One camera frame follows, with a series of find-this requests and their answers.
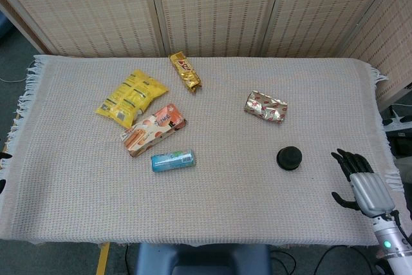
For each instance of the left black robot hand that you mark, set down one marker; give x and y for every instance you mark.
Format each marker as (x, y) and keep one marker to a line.
(4, 155)

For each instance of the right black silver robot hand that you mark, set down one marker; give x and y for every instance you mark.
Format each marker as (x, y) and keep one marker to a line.
(370, 191)

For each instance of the black round object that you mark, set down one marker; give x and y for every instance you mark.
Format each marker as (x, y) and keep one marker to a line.
(289, 157)

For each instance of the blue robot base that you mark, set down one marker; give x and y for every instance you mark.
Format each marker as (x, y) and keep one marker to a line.
(202, 260)

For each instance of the white black device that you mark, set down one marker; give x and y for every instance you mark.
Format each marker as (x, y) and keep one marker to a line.
(399, 123)

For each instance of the silver pack with red lips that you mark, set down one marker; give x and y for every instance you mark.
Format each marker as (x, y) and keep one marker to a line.
(265, 107)

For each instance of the yellow snack bag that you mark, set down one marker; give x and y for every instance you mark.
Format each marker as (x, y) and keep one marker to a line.
(132, 96)

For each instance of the yellow floor tape strip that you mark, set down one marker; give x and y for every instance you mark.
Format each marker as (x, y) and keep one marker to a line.
(103, 260)

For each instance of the beige woven fringed table cloth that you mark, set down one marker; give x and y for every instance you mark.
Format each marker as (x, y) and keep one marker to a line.
(225, 197)

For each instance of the woven folding screen panel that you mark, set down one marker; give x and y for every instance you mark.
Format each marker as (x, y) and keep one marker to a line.
(322, 7)
(215, 7)
(80, 7)
(386, 40)

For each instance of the orange biscuit box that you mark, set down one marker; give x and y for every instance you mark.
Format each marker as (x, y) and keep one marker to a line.
(154, 130)

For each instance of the blue drink can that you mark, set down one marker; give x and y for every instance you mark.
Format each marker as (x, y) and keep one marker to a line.
(172, 160)

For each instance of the gold wrapped snack bar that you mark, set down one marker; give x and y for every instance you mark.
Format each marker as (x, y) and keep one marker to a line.
(186, 72)

